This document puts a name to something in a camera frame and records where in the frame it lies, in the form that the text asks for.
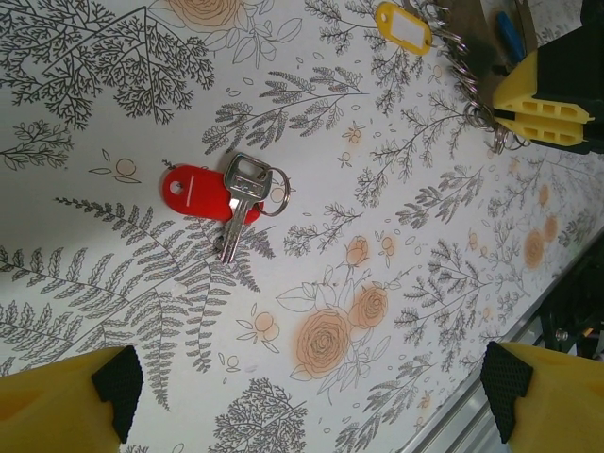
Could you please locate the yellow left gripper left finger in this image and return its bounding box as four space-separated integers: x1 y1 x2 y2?
0 344 143 453

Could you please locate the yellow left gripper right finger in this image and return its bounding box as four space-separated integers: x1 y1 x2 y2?
478 341 604 453

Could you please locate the small silver split ring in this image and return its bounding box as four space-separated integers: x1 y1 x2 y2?
460 70 483 106
486 129 513 155
450 51 480 84
436 25 471 58
463 102 495 131

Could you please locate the blue plastic key tag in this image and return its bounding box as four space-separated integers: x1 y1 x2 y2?
494 11 526 65

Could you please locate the metal keyring plate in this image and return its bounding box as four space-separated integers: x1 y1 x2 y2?
443 0 537 112

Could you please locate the yellow plastic key tag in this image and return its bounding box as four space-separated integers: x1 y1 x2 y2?
376 1 434 57

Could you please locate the silver key split ring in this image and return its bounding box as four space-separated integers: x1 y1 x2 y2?
257 166 292 218

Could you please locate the red plastic key tag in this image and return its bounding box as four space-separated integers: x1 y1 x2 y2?
161 162 266 224

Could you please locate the silver key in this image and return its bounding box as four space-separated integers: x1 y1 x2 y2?
217 152 275 264

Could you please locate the floral patterned table cover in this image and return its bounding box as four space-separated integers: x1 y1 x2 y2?
0 0 604 453

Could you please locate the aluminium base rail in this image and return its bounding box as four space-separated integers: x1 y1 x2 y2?
405 263 604 453

